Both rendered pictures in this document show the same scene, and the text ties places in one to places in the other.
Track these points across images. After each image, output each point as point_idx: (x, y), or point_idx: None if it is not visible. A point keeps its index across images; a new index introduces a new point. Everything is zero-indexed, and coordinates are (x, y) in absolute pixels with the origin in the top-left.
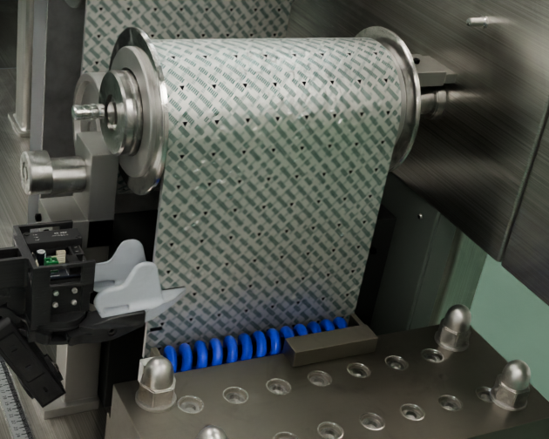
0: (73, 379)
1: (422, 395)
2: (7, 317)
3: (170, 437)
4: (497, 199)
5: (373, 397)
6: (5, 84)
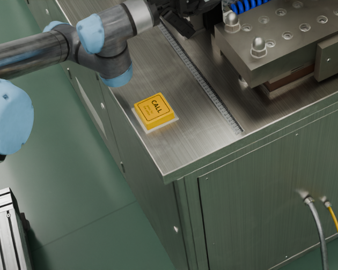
0: (193, 22)
1: None
2: (170, 10)
3: (241, 42)
4: None
5: (321, 8)
6: None
